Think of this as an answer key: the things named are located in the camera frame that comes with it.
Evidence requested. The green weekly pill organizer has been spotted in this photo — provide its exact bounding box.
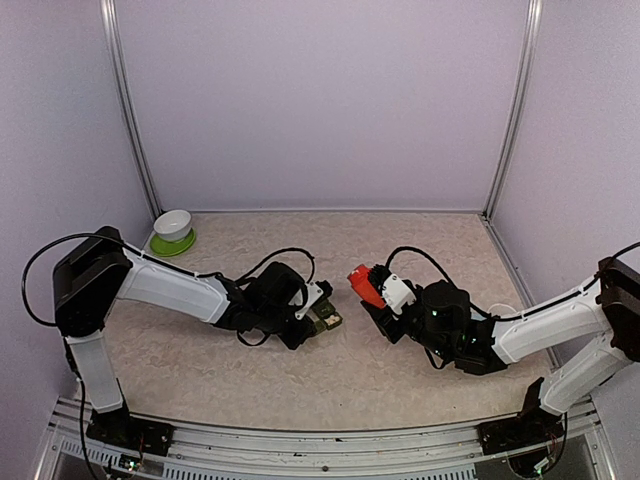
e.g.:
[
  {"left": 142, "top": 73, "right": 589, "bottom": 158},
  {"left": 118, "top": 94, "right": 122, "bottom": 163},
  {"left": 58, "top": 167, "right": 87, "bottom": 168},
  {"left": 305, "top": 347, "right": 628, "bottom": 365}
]
[{"left": 307, "top": 299, "right": 343, "bottom": 336}]

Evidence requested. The red pill bottle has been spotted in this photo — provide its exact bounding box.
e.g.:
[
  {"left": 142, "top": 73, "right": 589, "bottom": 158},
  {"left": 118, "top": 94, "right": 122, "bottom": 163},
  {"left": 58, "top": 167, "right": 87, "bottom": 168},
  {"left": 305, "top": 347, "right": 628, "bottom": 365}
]
[{"left": 347, "top": 264, "right": 386, "bottom": 309}]

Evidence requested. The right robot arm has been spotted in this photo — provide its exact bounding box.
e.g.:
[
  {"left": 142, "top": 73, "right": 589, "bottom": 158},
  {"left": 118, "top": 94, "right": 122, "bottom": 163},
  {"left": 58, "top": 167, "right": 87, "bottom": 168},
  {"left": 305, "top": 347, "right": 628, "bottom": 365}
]
[{"left": 351, "top": 257, "right": 639, "bottom": 444}]

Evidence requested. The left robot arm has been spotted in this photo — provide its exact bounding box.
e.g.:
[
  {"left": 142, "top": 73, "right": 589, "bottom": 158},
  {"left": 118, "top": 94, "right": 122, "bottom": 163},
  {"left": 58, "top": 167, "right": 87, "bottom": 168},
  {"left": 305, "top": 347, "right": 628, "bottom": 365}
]
[{"left": 52, "top": 226, "right": 331, "bottom": 445}]

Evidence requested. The green plate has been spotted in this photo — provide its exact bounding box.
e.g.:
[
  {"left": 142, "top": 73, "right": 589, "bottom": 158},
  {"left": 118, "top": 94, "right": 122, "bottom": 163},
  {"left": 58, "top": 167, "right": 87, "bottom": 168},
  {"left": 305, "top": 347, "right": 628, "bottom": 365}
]
[{"left": 149, "top": 228, "right": 196, "bottom": 258}]

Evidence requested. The white bowl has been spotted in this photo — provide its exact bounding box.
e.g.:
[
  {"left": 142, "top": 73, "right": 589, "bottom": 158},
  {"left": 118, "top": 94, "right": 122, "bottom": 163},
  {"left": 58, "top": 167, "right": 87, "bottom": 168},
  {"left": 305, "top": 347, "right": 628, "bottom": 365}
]
[{"left": 153, "top": 209, "right": 192, "bottom": 242}]

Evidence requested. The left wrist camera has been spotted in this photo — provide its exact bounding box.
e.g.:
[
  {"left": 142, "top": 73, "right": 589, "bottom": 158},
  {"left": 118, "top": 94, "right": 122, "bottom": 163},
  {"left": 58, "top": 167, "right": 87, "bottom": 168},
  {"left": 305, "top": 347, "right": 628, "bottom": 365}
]
[{"left": 289, "top": 280, "right": 333, "bottom": 320}]

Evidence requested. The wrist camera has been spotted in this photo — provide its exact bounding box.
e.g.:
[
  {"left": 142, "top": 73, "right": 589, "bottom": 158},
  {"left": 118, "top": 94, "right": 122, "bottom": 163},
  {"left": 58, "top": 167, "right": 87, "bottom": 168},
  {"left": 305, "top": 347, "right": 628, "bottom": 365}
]
[
  {"left": 369, "top": 264, "right": 416, "bottom": 316},
  {"left": 289, "top": 280, "right": 333, "bottom": 320}
]

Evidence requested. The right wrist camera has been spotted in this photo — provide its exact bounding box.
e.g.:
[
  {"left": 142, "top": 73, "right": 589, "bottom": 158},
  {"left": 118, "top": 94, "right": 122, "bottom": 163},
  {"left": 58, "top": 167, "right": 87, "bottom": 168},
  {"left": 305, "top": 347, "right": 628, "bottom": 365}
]
[{"left": 369, "top": 264, "right": 416, "bottom": 316}]

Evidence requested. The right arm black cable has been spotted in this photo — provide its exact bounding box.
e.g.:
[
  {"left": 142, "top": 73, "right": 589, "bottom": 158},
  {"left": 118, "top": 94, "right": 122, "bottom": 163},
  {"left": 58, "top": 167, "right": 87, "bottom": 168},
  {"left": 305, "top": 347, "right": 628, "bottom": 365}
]
[{"left": 384, "top": 245, "right": 640, "bottom": 322}]

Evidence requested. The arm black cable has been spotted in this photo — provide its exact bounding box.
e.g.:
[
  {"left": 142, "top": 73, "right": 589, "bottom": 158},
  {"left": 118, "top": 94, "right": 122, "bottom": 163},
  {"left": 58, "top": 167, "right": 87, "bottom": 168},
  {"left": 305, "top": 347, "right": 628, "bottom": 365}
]
[
  {"left": 20, "top": 232, "right": 317, "bottom": 328},
  {"left": 384, "top": 245, "right": 640, "bottom": 322}
]

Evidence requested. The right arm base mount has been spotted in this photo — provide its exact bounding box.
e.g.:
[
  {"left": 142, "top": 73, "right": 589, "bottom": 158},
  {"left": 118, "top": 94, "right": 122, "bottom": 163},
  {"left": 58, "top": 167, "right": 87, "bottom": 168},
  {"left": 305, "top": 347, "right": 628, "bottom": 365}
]
[{"left": 477, "top": 404, "right": 566, "bottom": 455}]

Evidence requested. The front aluminium rail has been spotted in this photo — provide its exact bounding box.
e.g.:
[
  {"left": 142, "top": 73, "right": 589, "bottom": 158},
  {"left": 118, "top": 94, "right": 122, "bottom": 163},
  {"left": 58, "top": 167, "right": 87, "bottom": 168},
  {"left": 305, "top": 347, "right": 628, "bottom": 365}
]
[{"left": 27, "top": 397, "right": 623, "bottom": 479}]

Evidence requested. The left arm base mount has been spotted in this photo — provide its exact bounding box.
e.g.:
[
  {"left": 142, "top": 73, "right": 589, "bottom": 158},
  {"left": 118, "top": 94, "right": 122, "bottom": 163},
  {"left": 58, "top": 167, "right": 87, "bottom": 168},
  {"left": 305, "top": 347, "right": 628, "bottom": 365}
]
[{"left": 86, "top": 403, "right": 174, "bottom": 457}]

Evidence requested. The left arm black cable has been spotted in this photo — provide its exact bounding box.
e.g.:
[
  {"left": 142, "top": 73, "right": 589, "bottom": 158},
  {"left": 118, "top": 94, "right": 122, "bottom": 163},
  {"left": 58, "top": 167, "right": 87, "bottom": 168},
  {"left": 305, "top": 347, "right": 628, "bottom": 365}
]
[{"left": 20, "top": 232, "right": 317, "bottom": 328}]

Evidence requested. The right aluminium frame post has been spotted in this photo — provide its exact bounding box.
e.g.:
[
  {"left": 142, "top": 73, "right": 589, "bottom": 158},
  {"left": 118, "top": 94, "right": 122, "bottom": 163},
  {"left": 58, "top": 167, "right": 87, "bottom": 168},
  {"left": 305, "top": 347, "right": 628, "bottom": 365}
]
[{"left": 483, "top": 0, "right": 544, "bottom": 223}]

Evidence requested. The aluminium frame post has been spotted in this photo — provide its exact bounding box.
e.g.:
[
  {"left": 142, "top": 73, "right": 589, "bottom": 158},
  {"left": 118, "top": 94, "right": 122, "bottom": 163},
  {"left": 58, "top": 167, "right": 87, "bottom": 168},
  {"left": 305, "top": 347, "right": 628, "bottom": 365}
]
[
  {"left": 99, "top": 0, "right": 163, "bottom": 219},
  {"left": 483, "top": 0, "right": 544, "bottom": 223}
]

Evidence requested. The left aluminium frame post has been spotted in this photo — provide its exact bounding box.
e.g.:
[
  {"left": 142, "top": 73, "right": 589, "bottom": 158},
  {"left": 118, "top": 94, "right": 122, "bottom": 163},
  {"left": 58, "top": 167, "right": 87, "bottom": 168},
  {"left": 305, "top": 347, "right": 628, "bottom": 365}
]
[{"left": 99, "top": 0, "right": 163, "bottom": 219}]

